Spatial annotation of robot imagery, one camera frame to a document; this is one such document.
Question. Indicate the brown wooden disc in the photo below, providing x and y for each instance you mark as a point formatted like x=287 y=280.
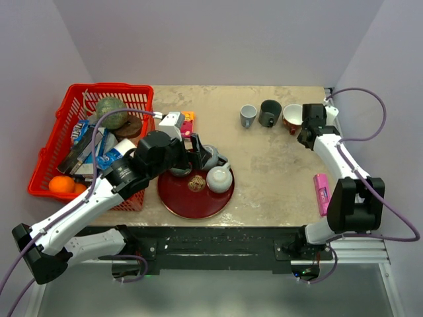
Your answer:
x=130 y=129

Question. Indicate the small grey mug white inside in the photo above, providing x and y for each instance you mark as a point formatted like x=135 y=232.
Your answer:
x=247 y=115

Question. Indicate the black carton box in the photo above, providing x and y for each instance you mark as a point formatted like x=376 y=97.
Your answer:
x=79 y=152

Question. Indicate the black table front rail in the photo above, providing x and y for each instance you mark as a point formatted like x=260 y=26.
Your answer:
x=221 y=248

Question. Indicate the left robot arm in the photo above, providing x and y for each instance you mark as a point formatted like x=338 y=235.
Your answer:
x=52 y=245

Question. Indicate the red floral mug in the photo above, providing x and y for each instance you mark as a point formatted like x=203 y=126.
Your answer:
x=292 y=117

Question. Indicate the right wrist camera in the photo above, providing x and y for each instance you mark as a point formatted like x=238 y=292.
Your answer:
x=331 y=110

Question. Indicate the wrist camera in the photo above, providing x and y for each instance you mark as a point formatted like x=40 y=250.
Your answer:
x=171 y=125
x=331 y=110

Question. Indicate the dark red round tray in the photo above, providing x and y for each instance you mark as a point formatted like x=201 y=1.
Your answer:
x=189 y=197

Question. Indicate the red plastic basket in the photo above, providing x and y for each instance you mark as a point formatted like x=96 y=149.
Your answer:
x=77 y=99

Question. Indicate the grey-blue round mug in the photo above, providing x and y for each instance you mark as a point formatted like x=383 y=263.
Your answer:
x=215 y=160

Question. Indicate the blue candy bag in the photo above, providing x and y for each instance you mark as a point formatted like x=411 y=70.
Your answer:
x=78 y=131

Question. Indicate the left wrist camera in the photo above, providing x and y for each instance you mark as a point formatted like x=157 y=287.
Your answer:
x=171 y=125

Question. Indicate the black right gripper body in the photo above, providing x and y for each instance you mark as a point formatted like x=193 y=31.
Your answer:
x=300 y=137

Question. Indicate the dark grey mug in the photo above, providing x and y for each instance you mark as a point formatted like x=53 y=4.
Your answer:
x=270 y=111

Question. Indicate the white blue paper cup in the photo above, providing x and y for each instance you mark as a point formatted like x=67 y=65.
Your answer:
x=117 y=152

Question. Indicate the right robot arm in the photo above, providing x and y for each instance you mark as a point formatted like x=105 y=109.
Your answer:
x=353 y=206

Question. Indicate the white speckled mug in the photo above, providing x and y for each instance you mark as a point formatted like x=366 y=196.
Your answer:
x=219 y=178

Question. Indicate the orange pink sponge box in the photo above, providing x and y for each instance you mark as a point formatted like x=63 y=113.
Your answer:
x=187 y=128

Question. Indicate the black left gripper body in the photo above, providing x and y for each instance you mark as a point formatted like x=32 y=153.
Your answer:
x=178 y=156

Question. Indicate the pink flat box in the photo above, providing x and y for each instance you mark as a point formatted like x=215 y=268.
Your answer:
x=323 y=193

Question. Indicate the teal glazed mug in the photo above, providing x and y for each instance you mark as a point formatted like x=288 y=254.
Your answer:
x=180 y=172

